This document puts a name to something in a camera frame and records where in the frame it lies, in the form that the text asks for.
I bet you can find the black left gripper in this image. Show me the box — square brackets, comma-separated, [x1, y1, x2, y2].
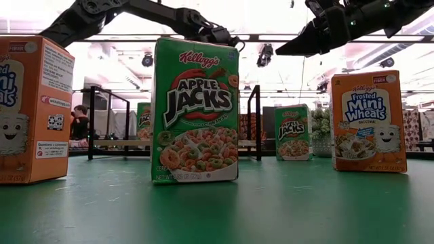
[202, 24, 241, 47]

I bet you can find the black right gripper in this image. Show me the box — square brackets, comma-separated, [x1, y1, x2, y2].
[276, 6, 353, 57]

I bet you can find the Apple Jacks green cereal box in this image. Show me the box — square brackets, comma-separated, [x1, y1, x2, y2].
[273, 103, 313, 162]
[150, 37, 240, 185]
[136, 102, 153, 142]

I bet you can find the Frosted Mini Wheats orange box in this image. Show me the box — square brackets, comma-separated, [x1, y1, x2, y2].
[330, 70, 408, 174]
[0, 35, 76, 186]

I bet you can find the green plant in white pot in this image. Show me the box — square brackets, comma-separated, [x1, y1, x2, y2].
[310, 108, 333, 159]

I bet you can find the black computer monitor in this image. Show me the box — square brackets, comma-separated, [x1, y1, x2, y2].
[261, 106, 276, 140]

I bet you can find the brown floral curtain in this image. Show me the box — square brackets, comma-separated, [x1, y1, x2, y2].
[402, 108, 422, 153]

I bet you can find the white leaf print curtain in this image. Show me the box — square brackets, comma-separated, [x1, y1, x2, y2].
[420, 110, 434, 143]

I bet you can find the green table mat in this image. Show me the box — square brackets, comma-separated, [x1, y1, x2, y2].
[0, 155, 434, 244]

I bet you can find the person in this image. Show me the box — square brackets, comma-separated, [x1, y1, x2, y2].
[69, 104, 91, 150]

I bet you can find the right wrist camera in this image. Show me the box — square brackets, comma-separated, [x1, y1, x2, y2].
[304, 0, 335, 16]

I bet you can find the black overhead frame beam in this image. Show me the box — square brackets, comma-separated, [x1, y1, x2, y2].
[0, 33, 434, 43]

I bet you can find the wooden shelf black metal frame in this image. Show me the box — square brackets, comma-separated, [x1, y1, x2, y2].
[87, 84, 262, 162]

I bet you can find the black table frame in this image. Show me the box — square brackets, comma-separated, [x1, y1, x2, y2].
[67, 148, 434, 161]

